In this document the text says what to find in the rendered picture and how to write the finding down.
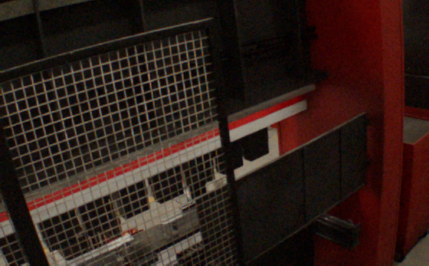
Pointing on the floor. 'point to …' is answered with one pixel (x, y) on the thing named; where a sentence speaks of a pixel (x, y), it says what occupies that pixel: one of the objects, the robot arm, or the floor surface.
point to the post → (19, 207)
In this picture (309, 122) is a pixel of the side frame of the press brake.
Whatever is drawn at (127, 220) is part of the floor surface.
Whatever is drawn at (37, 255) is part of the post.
